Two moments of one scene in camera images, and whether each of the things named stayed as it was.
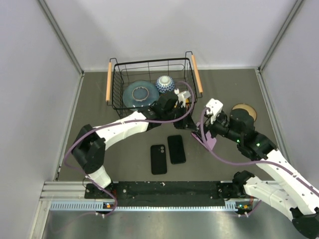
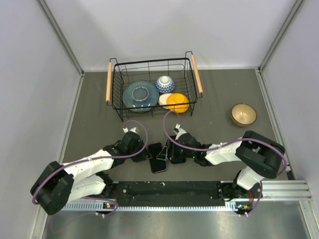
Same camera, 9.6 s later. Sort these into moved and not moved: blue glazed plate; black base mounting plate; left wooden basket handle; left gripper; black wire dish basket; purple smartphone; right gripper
Moved: right gripper; purple smartphone; left gripper
Not moved: blue glazed plate; black wire dish basket; left wooden basket handle; black base mounting plate
